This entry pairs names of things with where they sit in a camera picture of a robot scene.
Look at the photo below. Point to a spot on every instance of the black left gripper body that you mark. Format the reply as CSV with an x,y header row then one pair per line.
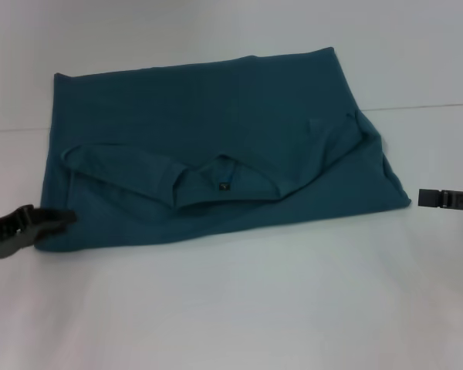
x,y
7,231

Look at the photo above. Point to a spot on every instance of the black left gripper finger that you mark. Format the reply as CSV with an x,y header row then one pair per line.
x,y
56,217

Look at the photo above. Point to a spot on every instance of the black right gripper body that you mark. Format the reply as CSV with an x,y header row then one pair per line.
x,y
461,200

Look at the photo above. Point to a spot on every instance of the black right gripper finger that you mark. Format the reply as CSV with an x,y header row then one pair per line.
x,y
430,197

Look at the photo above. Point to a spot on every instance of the blue t-shirt with FREE print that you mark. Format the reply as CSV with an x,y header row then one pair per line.
x,y
216,135

